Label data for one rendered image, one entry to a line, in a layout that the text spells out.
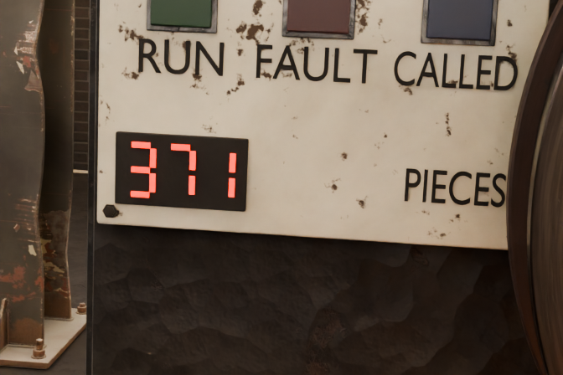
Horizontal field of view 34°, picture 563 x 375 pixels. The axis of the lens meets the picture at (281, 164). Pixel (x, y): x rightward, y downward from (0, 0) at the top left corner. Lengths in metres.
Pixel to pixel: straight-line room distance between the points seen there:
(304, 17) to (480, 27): 0.10
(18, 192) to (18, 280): 0.31
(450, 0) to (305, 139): 0.11
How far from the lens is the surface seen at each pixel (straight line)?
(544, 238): 0.42
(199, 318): 0.60
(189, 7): 0.54
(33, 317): 3.31
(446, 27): 0.53
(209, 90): 0.55
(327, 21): 0.53
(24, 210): 3.21
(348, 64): 0.54
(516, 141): 0.48
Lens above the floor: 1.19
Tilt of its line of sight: 9 degrees down
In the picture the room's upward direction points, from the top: 3 degrees clockwise
